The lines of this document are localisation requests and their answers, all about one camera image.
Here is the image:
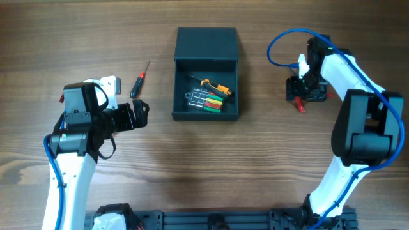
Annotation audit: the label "red-handled wire stripper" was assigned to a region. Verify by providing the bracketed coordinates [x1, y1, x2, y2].
[295, 93, 334, 113]

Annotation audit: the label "clear pack of colourful screwdrivers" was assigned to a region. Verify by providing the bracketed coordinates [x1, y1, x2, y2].
[185, 88, 224, 113]

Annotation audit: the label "orange black long-nose pliers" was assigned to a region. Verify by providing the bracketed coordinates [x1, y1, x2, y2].
[189, 74, 233, 99]

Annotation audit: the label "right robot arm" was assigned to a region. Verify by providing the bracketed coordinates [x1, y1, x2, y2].
[286, 35, 403, 217]

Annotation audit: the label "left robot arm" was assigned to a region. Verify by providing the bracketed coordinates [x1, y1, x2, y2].
[42, 81, 149, 229]

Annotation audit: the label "dark green open box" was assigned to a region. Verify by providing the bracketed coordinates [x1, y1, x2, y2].
[172, 27, 239, 121]

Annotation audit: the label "right blue cable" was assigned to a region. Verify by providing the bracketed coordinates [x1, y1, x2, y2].
[266, 27, 406, 230]

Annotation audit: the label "blue cable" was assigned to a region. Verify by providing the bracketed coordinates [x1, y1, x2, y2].
[266, 27, 406, 230]
[43, 108, 66, 230]

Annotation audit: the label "left blue cable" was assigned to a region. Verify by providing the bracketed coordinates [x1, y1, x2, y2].
[43, 108, 66, 230]

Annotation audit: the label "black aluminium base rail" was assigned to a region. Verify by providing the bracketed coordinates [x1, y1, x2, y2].
[84, 203, 359, 230]

